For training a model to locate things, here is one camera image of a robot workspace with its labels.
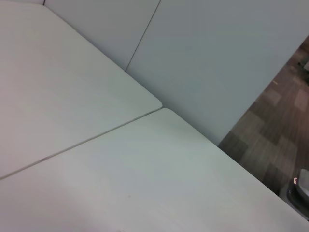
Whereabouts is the grey dark machine base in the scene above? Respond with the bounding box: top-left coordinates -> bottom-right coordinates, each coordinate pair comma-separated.
279,168 -> 309,216

